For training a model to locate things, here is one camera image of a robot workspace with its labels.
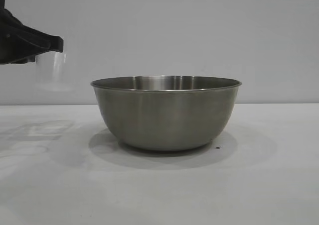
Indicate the translucent plastic measuring cup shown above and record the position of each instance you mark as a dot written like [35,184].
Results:
[53,70]

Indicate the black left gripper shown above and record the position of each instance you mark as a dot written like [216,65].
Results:
[11,43]

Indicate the stainless steel mixing bowl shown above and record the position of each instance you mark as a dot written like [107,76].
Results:
[164,118]

